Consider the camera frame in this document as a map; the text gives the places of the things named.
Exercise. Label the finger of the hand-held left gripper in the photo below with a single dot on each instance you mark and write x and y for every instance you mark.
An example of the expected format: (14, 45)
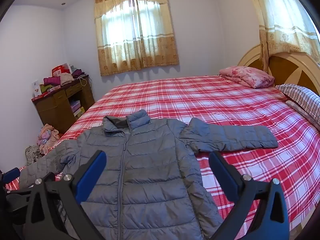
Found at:
(20, 193)
(11, 174)

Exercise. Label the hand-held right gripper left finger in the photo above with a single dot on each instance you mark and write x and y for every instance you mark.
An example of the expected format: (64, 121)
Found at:
(91, 175)

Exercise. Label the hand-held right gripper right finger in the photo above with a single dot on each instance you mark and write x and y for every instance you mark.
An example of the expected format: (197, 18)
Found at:
(222, 177)

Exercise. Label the grey puffer jacket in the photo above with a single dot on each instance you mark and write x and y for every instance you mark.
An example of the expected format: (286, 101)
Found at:
(150, 167)

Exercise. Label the grey patterned clothes pile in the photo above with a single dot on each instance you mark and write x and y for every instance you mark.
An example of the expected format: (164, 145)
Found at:
(32, 155)

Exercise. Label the pink clothes pile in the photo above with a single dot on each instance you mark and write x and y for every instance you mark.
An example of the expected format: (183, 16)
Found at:
(47, 137)

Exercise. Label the pale pink folded clothes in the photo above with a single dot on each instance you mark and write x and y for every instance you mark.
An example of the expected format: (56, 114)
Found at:
(67, 78)

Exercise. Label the magenta folded clothes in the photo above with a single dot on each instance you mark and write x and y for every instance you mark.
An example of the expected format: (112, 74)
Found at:
(52, 80)

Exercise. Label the purple folded clothes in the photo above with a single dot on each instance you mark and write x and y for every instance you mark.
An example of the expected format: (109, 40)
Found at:
(77, 73)

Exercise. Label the yellow box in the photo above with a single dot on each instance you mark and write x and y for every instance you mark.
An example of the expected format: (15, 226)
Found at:
(80, 112)

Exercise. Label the red plaid bed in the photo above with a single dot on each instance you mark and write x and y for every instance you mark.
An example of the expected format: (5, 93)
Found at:
(225, 110)

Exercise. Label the purple box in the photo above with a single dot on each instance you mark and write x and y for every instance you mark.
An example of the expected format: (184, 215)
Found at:
(75, 105)

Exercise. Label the brown wooden desk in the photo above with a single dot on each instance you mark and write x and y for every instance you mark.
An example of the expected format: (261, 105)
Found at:
(50, 110)

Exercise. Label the white box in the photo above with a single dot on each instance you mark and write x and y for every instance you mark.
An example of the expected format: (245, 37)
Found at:
(36, 88)

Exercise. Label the green cloth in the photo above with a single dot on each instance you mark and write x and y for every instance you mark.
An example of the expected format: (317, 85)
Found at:
(46, 88)

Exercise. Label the flat pink box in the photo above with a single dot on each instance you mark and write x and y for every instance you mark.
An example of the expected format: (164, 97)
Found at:
(55, 88)

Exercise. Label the pink floral pillow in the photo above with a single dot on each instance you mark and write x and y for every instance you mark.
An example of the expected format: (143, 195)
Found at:
(247, 76)

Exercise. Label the red box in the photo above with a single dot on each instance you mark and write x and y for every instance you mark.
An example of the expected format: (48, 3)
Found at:
(58, 70)

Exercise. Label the striped pillow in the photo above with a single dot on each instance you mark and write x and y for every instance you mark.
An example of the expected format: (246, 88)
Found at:
(302, 97)

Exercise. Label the beige window curtain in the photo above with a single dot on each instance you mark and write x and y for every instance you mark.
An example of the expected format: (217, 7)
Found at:
(110, 60)
(282, 17)

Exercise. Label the wooden bed headboard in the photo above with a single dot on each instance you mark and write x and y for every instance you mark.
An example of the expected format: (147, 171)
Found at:
(282, 70)

